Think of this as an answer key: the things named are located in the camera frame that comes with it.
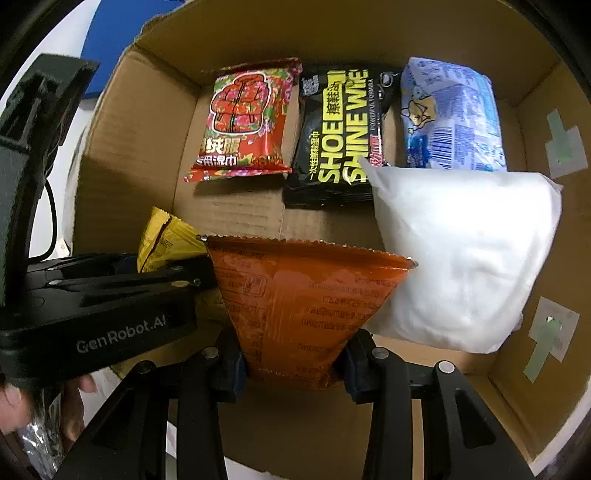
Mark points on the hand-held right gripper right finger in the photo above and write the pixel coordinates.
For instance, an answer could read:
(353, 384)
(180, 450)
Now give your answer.
(351, 374)

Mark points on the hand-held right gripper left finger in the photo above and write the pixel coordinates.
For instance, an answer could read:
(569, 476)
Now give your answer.
(235, 374)

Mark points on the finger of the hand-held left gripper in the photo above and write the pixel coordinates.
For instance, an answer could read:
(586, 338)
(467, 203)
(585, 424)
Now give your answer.
(152, 281)
(92, 263)

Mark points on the yellow snack packet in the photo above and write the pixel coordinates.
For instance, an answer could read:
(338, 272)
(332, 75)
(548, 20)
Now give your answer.
(166, 240)

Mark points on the orange snack packet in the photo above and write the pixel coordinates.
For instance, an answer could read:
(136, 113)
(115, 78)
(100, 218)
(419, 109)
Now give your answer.
(300, 300)

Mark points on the cardboard box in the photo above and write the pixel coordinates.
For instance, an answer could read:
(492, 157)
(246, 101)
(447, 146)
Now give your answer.
(258, 217)

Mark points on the white soft packet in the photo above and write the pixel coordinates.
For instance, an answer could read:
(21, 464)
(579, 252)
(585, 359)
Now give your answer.
(461, 254)

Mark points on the red floral wipes packet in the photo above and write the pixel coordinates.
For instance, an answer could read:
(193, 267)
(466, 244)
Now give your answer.
(244, 120)

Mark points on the black wipes packet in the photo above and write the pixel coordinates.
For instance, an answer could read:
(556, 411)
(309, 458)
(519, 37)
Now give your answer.
(332, 157)

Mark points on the blue tissue packet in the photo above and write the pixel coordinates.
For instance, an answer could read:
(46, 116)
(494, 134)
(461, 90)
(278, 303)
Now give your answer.
(452, 115)

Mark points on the person's left hand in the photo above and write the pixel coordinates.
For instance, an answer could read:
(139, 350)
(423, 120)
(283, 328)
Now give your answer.
(74, 406)

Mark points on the clear plastic wrap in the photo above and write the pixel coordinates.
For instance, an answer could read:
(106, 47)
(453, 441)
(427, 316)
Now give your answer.
(39, 447)

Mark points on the blue foam mat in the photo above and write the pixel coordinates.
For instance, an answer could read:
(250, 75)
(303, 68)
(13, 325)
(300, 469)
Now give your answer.
(120, 23)

